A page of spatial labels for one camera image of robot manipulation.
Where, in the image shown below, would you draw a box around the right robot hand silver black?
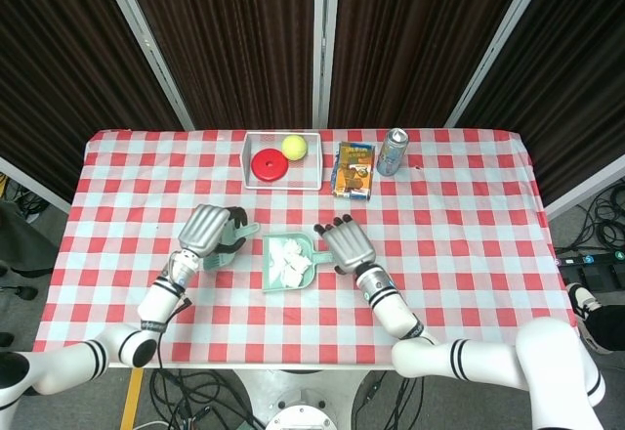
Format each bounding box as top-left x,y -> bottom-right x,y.
312,214 -> 378,276

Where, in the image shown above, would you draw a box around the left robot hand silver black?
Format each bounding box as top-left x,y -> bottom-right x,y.
176,203 -> 250,258

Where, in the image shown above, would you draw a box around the green plastic hand brush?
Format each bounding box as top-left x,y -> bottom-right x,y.
200,222 -> 262,272

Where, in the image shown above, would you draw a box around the green plastic dustpan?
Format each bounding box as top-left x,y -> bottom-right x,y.
261,233 -> 339,294

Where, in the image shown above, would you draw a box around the yellow tennis ball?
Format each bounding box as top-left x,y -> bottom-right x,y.
280,134 -> 310,163

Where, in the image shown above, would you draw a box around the orange blue snack packet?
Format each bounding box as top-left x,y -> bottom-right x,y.
330,140 -> 377,202

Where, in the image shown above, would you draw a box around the white rectangular tray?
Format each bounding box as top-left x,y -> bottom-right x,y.
241,130 -> 325,193

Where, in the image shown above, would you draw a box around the red white checkered tablecloth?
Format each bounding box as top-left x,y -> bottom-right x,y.
40,127 -> 580,368

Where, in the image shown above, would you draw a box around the red plastic disc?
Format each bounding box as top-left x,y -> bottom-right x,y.
250,148 -> 291,183

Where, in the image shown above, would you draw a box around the tall silver drink can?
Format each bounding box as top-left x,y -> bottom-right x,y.
375,127 -> 410,178

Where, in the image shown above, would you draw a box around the white low partition bar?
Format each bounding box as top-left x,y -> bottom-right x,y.
542,154 -> 625,222
0,155 -> 73,216

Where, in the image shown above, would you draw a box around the dark brown curtain panel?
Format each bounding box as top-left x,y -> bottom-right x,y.
327,0 -> 536,131
0,0 -> 185,204
455,0 -> 625,207
118,0 -> 324,131

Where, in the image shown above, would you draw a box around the white black sneaker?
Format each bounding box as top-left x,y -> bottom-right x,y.
565,281 -> 604,341

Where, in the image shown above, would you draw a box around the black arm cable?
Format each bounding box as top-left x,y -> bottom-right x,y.
153,295 -> 192,375

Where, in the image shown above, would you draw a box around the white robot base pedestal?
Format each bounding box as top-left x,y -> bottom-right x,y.
232,367 -> 373,430

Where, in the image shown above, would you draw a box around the black floor cable bundle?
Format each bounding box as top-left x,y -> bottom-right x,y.
144,367 -> 271,430

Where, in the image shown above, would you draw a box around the white slanted partition post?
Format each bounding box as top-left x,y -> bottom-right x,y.
94,0 -> 197,133
443,0 -> 561,130

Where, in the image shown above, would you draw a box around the white upright partition post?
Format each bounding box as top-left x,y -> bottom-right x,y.
312,0 -> 342,131

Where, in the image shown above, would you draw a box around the black coiled cables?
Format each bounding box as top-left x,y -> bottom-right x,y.
573,189 -> 625,251

